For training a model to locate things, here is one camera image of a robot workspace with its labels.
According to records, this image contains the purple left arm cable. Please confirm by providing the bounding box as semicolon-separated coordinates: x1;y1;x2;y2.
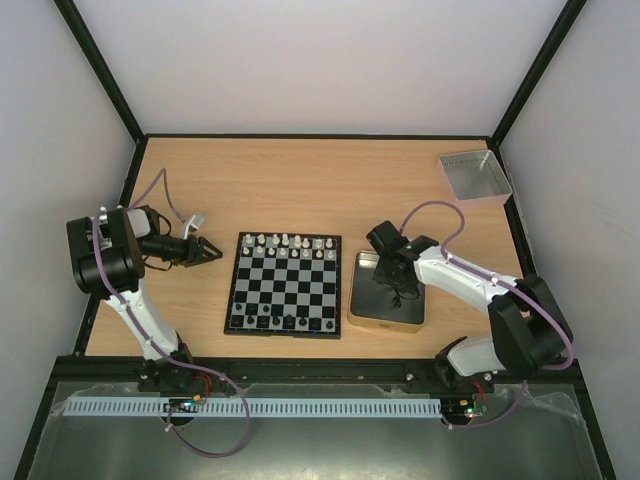
94;167;253;458

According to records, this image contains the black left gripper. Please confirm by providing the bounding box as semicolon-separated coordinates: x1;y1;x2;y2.
139;235;222;268

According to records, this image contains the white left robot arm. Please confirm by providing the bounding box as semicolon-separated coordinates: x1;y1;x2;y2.
66;205;223;373

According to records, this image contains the black and grey chessboard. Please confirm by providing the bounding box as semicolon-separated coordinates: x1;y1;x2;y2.
224;232;342;339

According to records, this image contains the gold metal tin with pieces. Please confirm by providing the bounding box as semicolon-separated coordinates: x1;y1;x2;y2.
347;251;426;333

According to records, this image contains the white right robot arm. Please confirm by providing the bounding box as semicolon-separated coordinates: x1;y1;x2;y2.
367;221;575;392

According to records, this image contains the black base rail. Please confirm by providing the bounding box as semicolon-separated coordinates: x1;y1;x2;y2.
49;353;581;396

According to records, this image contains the pink metal tin lid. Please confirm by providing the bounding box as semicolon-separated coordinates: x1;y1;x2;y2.
437;150;513;209

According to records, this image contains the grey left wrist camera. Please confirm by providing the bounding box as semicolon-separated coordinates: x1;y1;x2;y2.
179;214;204;240

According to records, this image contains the white slotted cable duct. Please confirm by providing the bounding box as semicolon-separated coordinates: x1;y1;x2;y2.
62;397;441;419

